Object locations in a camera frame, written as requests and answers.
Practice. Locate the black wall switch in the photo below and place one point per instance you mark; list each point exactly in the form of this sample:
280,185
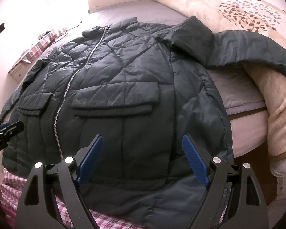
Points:
2,27

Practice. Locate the grey quilted bed mattress cover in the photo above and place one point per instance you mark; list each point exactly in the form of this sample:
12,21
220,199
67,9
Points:
240,95

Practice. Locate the beige bed frame base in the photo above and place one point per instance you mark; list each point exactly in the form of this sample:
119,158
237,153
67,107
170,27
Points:
249,134

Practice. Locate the dark green quilted puffer jacket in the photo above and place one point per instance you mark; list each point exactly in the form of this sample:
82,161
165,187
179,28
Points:
142,87

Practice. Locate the red plaid cloth on nightstand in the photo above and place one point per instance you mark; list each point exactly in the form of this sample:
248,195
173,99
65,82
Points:
35,51

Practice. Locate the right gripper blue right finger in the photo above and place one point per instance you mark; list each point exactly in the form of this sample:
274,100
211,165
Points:
198,159

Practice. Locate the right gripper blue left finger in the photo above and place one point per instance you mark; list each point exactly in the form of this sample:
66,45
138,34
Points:
87,158

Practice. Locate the beige floral leaf blanket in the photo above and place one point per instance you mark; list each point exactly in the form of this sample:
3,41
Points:
260,17

